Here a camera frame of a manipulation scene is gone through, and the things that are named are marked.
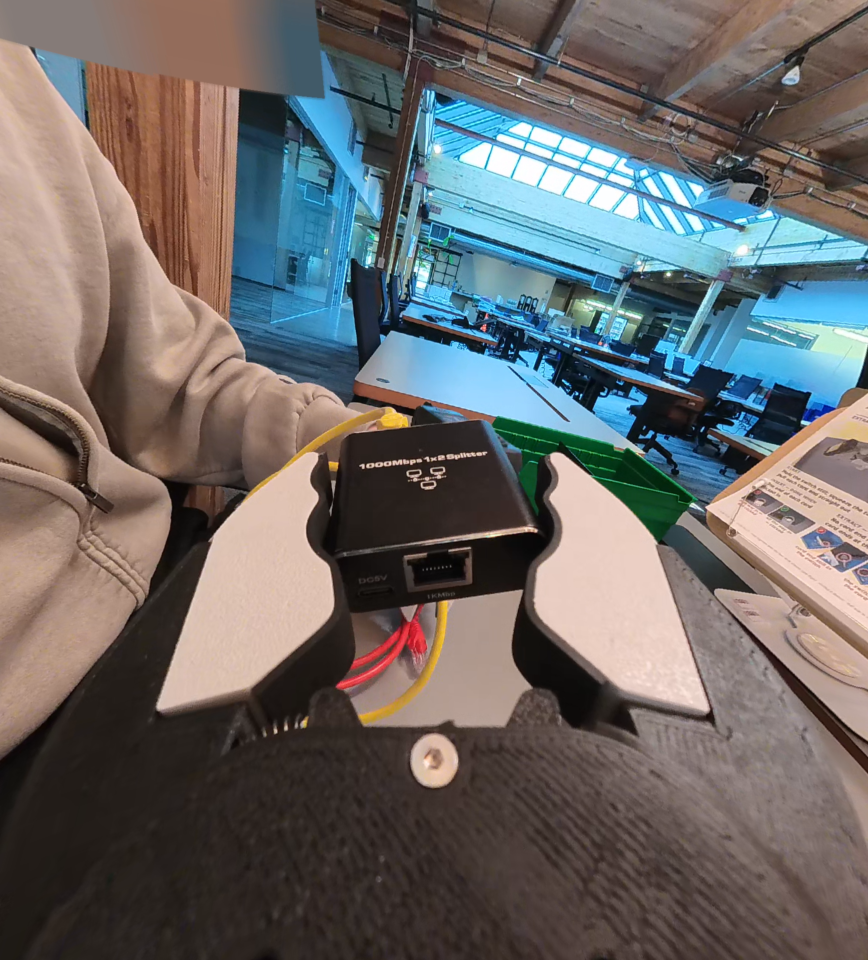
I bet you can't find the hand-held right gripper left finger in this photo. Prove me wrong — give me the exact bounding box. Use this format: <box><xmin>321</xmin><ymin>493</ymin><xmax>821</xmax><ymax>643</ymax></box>
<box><xmin>155</xmin><ymin>452</ymin><xmax>357</xmax><ymax>717</ymax></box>

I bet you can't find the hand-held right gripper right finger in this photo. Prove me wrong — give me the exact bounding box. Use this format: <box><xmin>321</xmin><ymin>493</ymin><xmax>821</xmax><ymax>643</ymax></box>
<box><xmin>512</xmin><ymin>452</ymin><xmax>712</xmax><ymax>730</ymax></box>

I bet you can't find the green plastic bin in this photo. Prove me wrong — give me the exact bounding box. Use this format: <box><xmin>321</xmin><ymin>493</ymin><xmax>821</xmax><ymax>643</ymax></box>
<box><xmin>492</xmin><ymin>416</ymin><xmax>697</xmax><ymax>543</ymax></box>

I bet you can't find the red ethernet cable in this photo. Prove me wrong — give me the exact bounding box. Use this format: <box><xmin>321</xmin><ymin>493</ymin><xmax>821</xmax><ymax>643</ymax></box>
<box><xmin>336</xmin><ymin>603</ymin><xmax>429</xmax><ymax>692</ymax></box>

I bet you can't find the yellow ethernet cable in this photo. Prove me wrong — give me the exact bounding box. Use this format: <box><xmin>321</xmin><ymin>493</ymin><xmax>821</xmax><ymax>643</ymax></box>
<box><xmin>242</xmin><ymin>407</ymin><xmax>452</xmax><ymax>726</ymax></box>

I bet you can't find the black ethernet splitter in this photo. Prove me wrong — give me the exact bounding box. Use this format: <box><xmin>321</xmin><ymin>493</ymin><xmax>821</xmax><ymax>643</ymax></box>
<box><xmin>326</xmin><ymin>420</ymin><xmax>543</xmax><ymax>615</ymax></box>

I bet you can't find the black office chair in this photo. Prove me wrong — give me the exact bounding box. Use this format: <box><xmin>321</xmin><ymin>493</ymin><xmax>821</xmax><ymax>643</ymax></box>
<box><xmin>719</xmin><ymin>384</ymin><xmax>813</xmax><ymax>476</ymax></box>
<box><xmin>626</xmin><ymin>365</ymin><xmax>735</xmax><ymax>476</ymax></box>

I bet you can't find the printed instruction sheet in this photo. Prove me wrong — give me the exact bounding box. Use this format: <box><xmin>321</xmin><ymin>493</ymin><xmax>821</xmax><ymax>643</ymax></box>
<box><xmin>707</xmin><ymin>360</ymin><xmax>868</xmax><ymax>666</ymax></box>

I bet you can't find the wooden sheet stand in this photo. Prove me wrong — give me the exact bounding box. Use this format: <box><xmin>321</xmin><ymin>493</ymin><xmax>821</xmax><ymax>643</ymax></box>
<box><xmin>706</xmin><ymin>386</ymin><xmax>868</xmax><ymax>678</ymax></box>

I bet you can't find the grey desk with wooden edge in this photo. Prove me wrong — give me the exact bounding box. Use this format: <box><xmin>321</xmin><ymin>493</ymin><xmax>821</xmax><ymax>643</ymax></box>
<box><xmin>353</xmin><ymin>330</ymin><xmax>646</xmax><ymax>456</ymax></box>

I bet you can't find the black high-back chair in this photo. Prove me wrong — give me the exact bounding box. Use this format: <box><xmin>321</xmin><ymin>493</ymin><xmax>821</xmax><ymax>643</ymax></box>
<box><xmin>349</xmin><ymin>258</ymin><xmax>392</xmax><ymax>371</ymax></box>

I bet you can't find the white ceiling projector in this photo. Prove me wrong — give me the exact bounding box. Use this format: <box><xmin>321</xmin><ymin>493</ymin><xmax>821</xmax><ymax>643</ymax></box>
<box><xmin>695</xmin><ymin>168</ymin><xmax>774</xmax><ymax>224</ymax></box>

